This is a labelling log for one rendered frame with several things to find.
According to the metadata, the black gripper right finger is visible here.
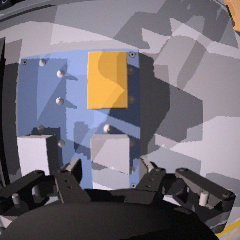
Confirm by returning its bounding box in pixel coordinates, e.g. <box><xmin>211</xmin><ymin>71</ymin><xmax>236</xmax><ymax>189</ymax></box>
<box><xmin>124</xmin><ymin>157</ymin><xmax>236</xmax><ymax>234</ymax></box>

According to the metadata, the silver metal block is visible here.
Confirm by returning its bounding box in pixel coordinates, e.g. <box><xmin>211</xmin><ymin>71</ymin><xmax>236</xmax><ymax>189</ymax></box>
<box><xmin>90</xmin><ymin>134</ymin><xmax>130</xmax><ymax>190</ymax></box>

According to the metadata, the silver-grey rectangular block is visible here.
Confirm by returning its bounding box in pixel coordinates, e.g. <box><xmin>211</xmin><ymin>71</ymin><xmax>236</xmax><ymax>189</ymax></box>
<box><xmin>17</xmin><ymin>134</ymin><xmax>60</xmax><ymax>177</ymax></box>

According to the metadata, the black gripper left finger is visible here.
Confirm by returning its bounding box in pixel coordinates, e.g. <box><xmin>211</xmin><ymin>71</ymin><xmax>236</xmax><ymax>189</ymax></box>
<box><xmin>0</xmin><ymin>159</ymin><xmax>91</xmax><ymax>233</ymax></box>

